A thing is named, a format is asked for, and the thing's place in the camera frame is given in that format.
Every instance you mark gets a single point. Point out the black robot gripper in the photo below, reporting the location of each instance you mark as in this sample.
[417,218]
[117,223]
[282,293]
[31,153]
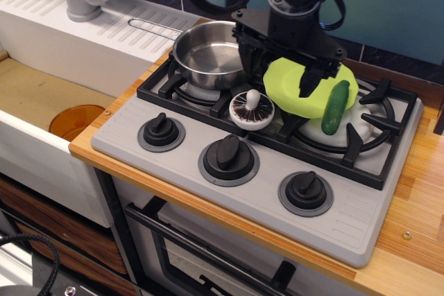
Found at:
[290,29]

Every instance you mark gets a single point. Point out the lime green plastic plate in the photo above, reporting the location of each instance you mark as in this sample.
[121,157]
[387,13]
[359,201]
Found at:
[282,80]

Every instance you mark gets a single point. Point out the green toy pickle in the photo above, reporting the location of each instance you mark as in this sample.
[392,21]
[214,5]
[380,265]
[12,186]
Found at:
[335,107]

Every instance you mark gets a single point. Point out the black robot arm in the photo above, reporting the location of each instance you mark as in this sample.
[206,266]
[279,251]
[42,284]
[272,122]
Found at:
[291,29]

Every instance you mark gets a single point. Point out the white toy mushroom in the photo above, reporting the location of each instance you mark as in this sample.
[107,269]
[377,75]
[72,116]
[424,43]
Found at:
[251,110]

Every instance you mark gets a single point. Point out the stainless steel pot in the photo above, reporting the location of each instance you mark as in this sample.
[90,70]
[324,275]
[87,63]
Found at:
[207,54]

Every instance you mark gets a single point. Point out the black middle stove knob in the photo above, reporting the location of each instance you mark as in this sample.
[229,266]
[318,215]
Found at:
[228,162]

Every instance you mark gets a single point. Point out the black stove knob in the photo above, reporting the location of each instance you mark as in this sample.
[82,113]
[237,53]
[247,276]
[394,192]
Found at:
[161,134]
[306,194]
[228,162]

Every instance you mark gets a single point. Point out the black right stove knob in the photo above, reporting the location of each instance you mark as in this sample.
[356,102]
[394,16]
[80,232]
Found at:
[306,194]

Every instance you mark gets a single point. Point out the black left stove knob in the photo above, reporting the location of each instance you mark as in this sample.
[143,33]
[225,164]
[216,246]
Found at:
[161,134]

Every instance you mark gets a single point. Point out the grey toy stove top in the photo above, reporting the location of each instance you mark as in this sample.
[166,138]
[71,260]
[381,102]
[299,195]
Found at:
[347,231]

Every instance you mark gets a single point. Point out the black right burner grate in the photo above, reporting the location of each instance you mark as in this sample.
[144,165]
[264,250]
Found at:
[368,148]

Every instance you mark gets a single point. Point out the black burner grate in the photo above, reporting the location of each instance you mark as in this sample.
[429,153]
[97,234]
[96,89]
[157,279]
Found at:
[168,88]
[368,148]

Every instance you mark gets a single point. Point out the black left burner grate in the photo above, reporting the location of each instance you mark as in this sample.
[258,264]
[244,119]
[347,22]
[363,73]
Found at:
[168,88]

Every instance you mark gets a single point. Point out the white toy sink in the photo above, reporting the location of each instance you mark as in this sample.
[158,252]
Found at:
[50,63]

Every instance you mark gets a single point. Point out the wooden drawer fronts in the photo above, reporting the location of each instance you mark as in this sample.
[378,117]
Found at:
[87,250]

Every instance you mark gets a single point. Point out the oven door with black handle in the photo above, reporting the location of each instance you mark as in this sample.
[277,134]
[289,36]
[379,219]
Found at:
[190,255]

